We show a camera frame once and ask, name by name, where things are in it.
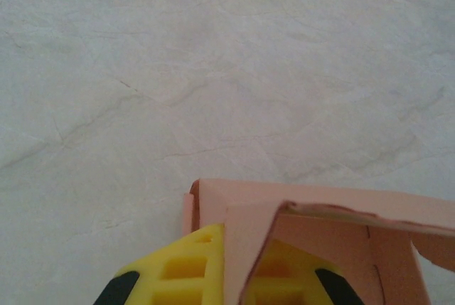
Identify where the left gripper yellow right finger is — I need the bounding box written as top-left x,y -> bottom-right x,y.
248,240 -> 370,305

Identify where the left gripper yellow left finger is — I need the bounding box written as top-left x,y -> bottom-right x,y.
94,223 -> 227,305

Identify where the pink paper box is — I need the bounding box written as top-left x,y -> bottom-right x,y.
183,178 -> 455,305

